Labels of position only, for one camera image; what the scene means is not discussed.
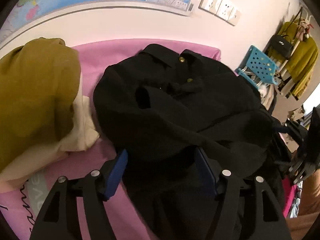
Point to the pink sleeved right forearm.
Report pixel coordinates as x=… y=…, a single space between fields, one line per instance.
x=308 y=208

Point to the black handbag on rack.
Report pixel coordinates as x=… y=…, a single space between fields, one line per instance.
x=280 y=44

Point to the white wall socket left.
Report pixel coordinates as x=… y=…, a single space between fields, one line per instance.
x=211 y=6

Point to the cream white garment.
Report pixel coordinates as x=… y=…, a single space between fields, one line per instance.
x=82 y=136

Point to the blue plastic basket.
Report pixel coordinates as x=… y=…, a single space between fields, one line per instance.
x=257 y=68

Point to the mustard yellow garment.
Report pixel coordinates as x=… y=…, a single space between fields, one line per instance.
x=39 y=82

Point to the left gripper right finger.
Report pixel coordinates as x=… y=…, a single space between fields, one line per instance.
x=245 y=208

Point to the mustard coat on rack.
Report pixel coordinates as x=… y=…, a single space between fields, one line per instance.
x=301 y=63

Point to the white wall socket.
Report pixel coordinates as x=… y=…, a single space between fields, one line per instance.
x=225 y=9
x=211 y=6

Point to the white wall switch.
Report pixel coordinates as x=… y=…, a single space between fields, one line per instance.
x=234 y=17

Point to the white wall socket right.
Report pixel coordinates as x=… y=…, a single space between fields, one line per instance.
x=225 y=9

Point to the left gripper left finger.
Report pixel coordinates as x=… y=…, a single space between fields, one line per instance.
x=59 y=217

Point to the black coat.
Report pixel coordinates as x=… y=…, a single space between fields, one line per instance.
x=161 y=107

